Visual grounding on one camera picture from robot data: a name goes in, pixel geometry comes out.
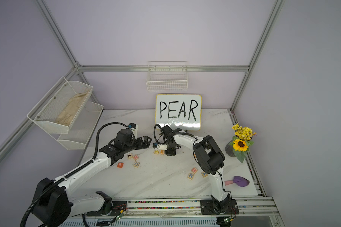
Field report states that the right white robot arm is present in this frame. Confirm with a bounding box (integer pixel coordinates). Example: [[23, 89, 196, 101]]
[[153, 124, 232, 215]]

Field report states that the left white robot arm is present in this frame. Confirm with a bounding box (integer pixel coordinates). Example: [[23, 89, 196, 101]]
[[20, 123, 152, 227]]

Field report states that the red letter block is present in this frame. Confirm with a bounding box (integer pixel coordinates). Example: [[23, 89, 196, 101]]
[[117, 162, 124, 168]]

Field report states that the wooden block letter Q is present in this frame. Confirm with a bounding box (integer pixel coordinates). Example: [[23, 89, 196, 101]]
[[133, 161, 140, 167]]

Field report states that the white PEAR whiteboard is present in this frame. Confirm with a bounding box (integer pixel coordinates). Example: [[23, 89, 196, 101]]
[[155, 94, 202, 131]]

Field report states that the wooden block red H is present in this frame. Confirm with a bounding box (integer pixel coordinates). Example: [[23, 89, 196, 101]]
[[191, 167, 198, 174]]

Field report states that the white mesh lower shelf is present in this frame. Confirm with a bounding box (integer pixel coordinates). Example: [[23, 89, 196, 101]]
[[57, 101, 103, 150]]

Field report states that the white mesh shelf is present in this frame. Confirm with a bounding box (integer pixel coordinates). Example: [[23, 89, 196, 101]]
[[57, 101, 103, 150], [27, 77, 93, 134]]

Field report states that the beige cloth in shelf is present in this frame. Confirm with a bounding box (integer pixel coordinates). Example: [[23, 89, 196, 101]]
[[55, 92, 89, 126]]

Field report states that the yellow flower bouquet pot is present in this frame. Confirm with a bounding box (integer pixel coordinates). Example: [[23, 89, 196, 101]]
[[225, 124, 257, 163]]

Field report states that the white mesh upper shelf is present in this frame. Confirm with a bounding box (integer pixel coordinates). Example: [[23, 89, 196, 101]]
[[27, 77, 93, 134]]

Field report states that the purple pink toy shovel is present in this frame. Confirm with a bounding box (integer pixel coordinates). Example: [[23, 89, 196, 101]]
[[224, 176, 250, 187]]

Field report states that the white wire wall basket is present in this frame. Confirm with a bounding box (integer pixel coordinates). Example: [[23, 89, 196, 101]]
[[146, 61, 188, 92]]

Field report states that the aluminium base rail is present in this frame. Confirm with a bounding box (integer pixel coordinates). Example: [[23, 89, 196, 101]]
[[44, 197, 280, 220]]

